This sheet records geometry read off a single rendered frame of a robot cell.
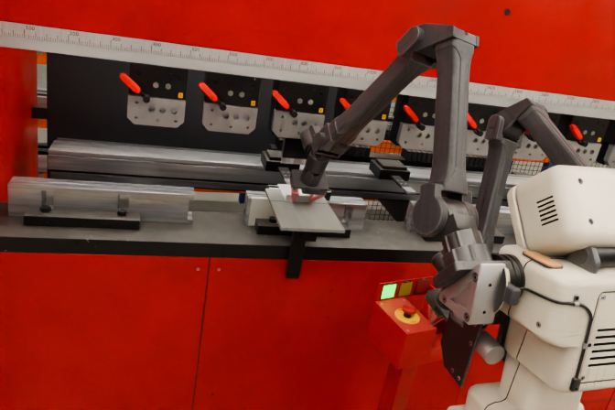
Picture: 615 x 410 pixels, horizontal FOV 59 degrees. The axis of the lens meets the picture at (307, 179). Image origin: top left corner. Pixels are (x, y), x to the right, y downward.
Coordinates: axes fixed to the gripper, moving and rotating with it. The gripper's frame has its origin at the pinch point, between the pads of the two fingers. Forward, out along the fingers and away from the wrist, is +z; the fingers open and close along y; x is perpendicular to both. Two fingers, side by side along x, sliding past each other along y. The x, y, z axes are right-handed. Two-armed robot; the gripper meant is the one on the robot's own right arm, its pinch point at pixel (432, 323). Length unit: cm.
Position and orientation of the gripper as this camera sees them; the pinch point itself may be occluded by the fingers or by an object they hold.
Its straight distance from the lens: 167.9
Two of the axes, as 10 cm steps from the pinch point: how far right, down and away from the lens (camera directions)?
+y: -3.7, -6.2, 6.9
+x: -8.9, 0.1, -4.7
